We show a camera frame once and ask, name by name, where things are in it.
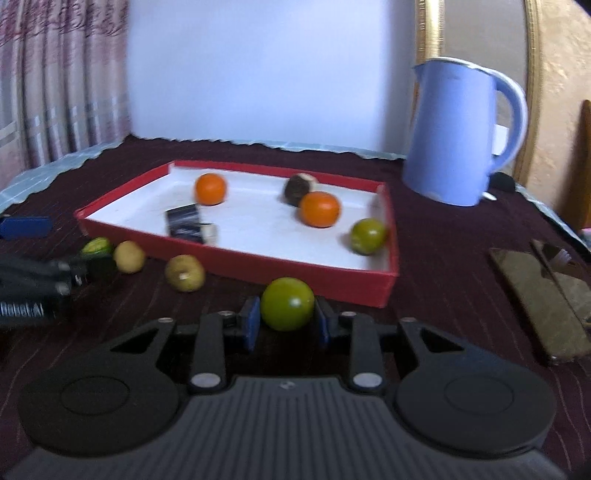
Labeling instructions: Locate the brown wooden furniture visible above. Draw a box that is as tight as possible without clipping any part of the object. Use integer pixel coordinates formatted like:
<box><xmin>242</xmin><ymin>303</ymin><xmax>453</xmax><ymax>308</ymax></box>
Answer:
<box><xmin>560</xmin><ymin>99</ymin><xmax>591</xmax><ymax>232</ymax></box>

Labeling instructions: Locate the black block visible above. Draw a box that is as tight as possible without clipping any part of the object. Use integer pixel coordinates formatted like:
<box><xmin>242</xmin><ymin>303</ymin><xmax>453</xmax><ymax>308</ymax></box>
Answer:
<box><xmin>172</xmin><ymin>223</ymin><xmax>219</xmax><ymax>246</ymax></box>
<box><xmin>165</xmin><ymin>204</ymin><xmax>202</xmax><ymax>230</ymax></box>

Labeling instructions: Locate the white plug adapter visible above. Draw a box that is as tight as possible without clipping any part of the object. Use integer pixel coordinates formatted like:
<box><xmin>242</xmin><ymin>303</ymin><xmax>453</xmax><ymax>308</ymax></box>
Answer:
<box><xmin>491</xmin><ymin>123</ymin><xmax>511</xmax><ymax>156</ymax></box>

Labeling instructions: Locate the brown mushroom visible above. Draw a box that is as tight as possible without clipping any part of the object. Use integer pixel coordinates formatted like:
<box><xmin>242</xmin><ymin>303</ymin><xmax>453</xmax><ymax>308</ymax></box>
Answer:
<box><xmin>283</xmin><ymin>173</ymin><xmax>319</xmax><ymax>208</ymax></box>

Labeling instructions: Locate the orange tangerine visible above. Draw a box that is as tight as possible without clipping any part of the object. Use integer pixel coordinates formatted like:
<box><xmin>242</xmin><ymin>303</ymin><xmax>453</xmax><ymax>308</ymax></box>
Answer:
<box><xmin>298</xmin><ymin>191</ymin><xmax>341</xmax><ymax>229</ymax></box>
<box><xmin>194</xmin><ymin>173</ymin><xmax>228</xmax><ymax>206</ymax></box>

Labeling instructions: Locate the gold framed mirror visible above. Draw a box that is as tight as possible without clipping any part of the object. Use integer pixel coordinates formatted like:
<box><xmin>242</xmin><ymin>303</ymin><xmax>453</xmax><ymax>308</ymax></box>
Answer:
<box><xmin>416</xmin><ymin>0</ymin><xmax>544</xmax><ymax>186</ymax></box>

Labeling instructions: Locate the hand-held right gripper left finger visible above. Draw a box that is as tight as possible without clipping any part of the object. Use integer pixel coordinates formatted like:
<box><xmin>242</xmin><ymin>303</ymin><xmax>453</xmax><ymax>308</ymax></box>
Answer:
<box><xmin>108</xmin><ymin>296</ymin><xmax>262</xmax><ymax>394</ymax></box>

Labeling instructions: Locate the yellow-brown fruit with stem scar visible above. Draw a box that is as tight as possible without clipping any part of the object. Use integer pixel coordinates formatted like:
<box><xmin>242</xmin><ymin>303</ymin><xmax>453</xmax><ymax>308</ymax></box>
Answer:
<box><xmin>165</xmin><ymin>254</ymin><xmax>206</xmax><ymax>293</ymax></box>

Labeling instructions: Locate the light blue electric kettle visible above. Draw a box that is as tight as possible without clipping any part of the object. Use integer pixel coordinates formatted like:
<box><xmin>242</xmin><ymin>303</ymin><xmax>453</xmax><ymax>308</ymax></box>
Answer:
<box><xmin>400</xmin><ymin>56</ymin><xmax>530</xmax><ymax>208</ymax></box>

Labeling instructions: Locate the red shallow cardboard box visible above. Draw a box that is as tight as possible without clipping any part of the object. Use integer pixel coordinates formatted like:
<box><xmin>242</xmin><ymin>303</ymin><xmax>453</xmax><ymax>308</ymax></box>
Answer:
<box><xmin>74</xmin><ymin>160</ymin><xmax>400</xmax><ymax>308</ymax></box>

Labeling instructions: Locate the pink striped curtain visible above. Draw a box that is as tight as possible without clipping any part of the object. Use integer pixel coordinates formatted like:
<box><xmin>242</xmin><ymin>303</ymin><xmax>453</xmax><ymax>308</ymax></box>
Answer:
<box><xmin>0</xmin><ymin>0</ymin><xmax>133</xmax><ymax>191</ymax></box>

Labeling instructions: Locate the small green round fruit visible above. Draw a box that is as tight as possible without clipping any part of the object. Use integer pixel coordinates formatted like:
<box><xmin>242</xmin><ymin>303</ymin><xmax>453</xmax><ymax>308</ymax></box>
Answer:
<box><xmin>81</xmin><ymin>237</ymin><xmax>114</xmax><ymax>259</ymax></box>

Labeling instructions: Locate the large green round fruit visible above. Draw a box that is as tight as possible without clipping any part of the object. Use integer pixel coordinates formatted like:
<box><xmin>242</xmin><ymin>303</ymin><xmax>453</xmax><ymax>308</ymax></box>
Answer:
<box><xmin>260</xmin><ymin>277</ymin><xmax>315</xmax><ymax>332</ymax></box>
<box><xmin>349</xmin><ymin>218</ymin><xmax>389</xmax><ymax>256</ymax></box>

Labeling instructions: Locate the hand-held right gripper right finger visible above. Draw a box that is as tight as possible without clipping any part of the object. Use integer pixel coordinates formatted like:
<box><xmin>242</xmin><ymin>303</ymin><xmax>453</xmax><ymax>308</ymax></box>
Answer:
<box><xmin>315</xmin><ymin>298</ymin><xmax>465</xmax><ymax>394</ymax></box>

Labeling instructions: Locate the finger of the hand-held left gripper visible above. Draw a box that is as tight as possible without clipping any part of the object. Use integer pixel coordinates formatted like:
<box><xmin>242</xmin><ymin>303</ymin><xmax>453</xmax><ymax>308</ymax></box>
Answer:
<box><xmin>0</xmin><ymin>215</ymin><xmax>52</xmax><ymax>241</ymax></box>
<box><xmin>0</xmin><ymin>255</ymin><xmax>117</xmax><ymax>297</ymax></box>

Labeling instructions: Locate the dark maroon striped tablecloth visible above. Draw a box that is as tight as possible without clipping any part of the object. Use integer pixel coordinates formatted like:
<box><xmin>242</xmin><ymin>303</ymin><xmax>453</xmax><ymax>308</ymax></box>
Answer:
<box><xmin>0</xmin><ymin>134</ymin><xmax>591</xmax><ymax>480</ymax></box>

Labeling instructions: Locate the small yellow-brown round fruit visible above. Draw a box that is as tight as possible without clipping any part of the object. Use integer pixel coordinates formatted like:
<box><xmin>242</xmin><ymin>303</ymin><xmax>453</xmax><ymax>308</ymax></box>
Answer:
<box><xmin>113</xmin><ymin>240</ymin><xmax>147</xmax><ymax>275</ymax></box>

